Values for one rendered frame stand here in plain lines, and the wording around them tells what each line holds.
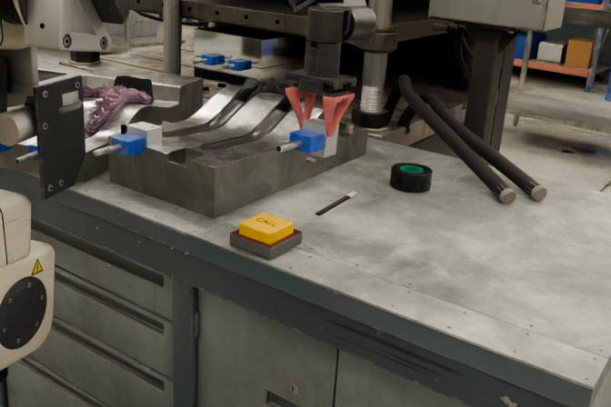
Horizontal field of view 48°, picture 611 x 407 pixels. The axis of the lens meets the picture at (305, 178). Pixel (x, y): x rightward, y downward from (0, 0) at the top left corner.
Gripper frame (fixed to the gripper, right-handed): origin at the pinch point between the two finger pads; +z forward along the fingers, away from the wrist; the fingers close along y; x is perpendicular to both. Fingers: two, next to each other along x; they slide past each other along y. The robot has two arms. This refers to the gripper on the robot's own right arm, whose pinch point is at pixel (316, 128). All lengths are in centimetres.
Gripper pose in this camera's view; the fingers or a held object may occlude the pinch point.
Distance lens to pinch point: 115.7
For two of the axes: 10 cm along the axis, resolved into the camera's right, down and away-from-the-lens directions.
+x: -5.8, 2.2, -7.9
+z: -0.7, 9.5, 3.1
